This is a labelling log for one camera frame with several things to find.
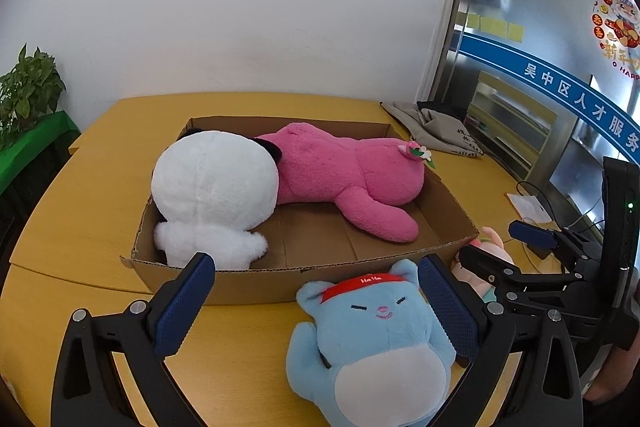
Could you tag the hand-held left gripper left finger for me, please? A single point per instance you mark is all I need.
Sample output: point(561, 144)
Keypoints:
point(182, 307)

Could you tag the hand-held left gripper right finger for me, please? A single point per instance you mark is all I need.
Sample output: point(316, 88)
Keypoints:
point(450, 307)

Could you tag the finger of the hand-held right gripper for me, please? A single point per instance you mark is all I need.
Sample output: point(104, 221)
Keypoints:
point(532, 233)
point(487, 264)

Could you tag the light pink plush toy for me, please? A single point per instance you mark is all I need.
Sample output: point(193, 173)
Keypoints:
point(492, 239)

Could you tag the light blue cat plush toy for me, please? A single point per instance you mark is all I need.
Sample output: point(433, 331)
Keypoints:
point(380, 337)

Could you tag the brown cardboard box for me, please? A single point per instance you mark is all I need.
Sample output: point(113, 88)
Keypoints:
point(320, 252)

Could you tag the person's right forearm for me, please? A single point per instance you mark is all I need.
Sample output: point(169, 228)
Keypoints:
point(615, 377)

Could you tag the white paper card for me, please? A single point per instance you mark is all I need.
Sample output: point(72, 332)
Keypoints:
point(527, 206)

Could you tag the metal shelf rack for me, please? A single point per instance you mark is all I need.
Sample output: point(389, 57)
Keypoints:
point(515, 117)

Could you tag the white round plush toy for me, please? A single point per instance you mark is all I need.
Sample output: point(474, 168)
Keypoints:
point(215, 187)

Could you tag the grey cloth bag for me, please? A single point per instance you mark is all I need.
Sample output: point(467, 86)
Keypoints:
point(440, 132)

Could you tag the blue window banner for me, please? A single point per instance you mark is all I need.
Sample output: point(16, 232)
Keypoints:
point(550, 74)

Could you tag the hot pink plush toy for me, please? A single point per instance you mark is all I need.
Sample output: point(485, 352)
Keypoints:
point(340, 167)

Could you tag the strip of yellow sticky notes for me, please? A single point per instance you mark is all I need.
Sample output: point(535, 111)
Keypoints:
point(495, 26)

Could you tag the green panel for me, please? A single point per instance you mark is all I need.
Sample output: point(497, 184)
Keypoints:
point(45, 132)

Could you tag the round festive window sticker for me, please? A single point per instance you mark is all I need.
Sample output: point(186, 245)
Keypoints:
point(617, 27)

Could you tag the green potted plant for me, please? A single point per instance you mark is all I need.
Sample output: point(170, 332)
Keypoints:
point(27, 92)

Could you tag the metal door frame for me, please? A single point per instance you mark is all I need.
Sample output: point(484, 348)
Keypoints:
point(450, 32)

